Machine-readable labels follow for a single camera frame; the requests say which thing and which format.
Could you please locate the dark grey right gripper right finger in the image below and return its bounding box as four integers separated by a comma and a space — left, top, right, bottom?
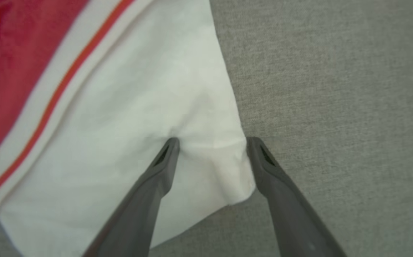
246, 137, 348, 257

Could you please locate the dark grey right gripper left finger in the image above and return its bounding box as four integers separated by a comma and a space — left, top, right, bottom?
82, 137, 180, 257

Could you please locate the red basketball jersey black lettering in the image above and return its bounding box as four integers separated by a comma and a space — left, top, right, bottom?
0, 0, 256, 257

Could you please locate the grey fabric sofa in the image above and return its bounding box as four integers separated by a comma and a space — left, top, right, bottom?
0, 0, 413, 257

